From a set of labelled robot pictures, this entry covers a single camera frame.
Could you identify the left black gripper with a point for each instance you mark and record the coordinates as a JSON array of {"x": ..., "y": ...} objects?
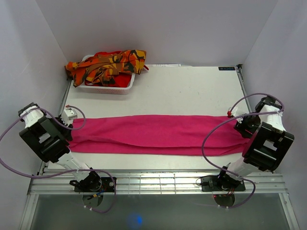
[{"x": 66, "y": 132}]

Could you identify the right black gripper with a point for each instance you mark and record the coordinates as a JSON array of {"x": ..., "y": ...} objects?
[{"x": 241, "y": 127}]

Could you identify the pink trousers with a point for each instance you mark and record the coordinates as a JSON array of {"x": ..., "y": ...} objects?
[{"x": 181, "y": 135}]

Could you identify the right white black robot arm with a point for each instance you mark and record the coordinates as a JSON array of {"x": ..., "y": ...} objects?
[{"x": 267, "y": 146}]

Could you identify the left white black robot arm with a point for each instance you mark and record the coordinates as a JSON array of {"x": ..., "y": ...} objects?
[{"x": 49, "y": 139}]

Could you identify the orange camouflage trousers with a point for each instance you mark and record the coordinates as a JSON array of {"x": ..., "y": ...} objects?
[{"x": 103, "y": 66}]

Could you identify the white plastic basket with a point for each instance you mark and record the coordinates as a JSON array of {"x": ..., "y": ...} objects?
[{"x": 96, "y": 88}]

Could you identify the blue label sticker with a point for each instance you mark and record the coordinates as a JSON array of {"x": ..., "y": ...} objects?
[{"x": 227, "y": 68}]

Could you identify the red garment in basket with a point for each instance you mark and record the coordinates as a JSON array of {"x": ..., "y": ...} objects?
[{"x": 121, "y": 81}]

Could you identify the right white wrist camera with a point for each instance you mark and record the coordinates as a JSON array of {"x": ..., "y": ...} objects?
[{"x": 236, "y": 111}]

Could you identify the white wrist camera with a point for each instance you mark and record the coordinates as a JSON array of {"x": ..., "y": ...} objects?
[
  {"x": 236, "y": 111},
  {"x": 68, "y": 115}
]

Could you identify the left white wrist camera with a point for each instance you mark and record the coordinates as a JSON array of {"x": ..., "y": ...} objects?
[{"x": 68, "y": 115}]

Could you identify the aluminium front rail frame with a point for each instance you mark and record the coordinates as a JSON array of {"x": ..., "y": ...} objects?
[{"x": 154, "y": 183}]

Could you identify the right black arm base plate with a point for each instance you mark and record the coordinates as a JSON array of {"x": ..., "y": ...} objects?
[{"x": 216, "y": 183}]

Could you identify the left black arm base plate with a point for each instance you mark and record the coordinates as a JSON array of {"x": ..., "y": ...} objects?
[{"x": 107, "y": 185}]

